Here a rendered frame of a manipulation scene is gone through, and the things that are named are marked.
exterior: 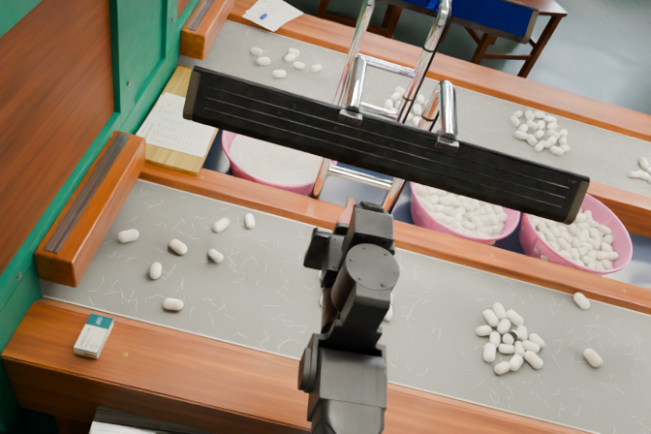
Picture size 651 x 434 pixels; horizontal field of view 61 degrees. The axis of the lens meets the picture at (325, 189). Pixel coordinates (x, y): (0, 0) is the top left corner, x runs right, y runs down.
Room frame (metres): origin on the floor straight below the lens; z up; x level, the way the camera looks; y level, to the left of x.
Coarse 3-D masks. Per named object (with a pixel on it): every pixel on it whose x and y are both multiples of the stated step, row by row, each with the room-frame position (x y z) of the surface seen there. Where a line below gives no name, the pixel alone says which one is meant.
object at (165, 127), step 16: (176, 96) 0.96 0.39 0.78; (160, 112) 0.89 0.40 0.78; (176, 112) 0.91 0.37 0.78; (144, 128) 0.83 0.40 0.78; (160, 128) 0.84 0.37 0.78; (176, 128) 0.86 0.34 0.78; (192, 128) 0.88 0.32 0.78; (208, 128) 0.89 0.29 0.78; (160, 144) 0.80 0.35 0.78; (176, 144) 0.81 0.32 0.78; (192, 144) 0.83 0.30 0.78
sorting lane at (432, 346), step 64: (128, 256) 0.55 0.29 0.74; (192, 256) 0.59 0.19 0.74; (256, 256) 0.64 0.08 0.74; (192, 320) 0.47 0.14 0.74; (256, 320) 0.51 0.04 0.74; (320, 320) 0.55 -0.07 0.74; (384, 320) 0.60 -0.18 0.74; (448, 320) 0.65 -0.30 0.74; (576, 320) 0.75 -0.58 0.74; (640, 320) 0.81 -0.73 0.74; (448, 384) 0.51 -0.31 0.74; (512, 384) 0.56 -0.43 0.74; (576, 384) 0.60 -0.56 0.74; (640, 384) 0.65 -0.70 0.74
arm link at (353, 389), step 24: (336, 360) 0.28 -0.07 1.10; (360, 360) 0.29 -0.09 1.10; (336, 384) 0.26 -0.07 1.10; (360, 384) 0.26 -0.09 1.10; (384, 384) 0.27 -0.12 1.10; (312, 408) 0.24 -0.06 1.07; (336, 408) 0.23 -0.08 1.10; (360, 408) 0.24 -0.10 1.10; (384, 408) 0.25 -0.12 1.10; (312, 432) 0.22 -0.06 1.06; (336, 432) 0.21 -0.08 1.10; (360, 432) 0.22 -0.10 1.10
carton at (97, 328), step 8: (88, 320) 0.39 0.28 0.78; (96, 320) 0.39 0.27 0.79; (104, 320) 0.40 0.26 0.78; (112, 320) 0.40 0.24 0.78; (88, 328) 0.37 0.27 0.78; (96, 328) 0.38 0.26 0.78; (104, 328) 0.38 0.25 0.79; (80, 336) 0.36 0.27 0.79; (88, 336) 0.36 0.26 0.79; (96, 336) 0.37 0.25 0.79; (104, 336) 0.37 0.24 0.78; (80, 344) 0.35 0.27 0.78; (88, 344) 0.35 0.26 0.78; (96, 344) 0.36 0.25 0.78; (104, 344) 0.37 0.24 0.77; (80, 352) 0.34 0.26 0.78; (88, 352) 0.34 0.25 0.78; (96, 352) 0.35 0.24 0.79
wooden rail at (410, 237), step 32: (192, 192) 0.73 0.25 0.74; (224, 192) 0.74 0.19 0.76; (256, 192) 0.77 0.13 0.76; (288, 192) 0.80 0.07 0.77; (320, 224) 0.76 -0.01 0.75; (448, 256) 0.79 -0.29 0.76; (480, 256) 0.81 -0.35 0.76; (512, 256) 0.84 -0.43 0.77; (576, 288) 0.82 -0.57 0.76; (608, 288) 0.85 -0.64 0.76; (640, 288) 0.88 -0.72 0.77
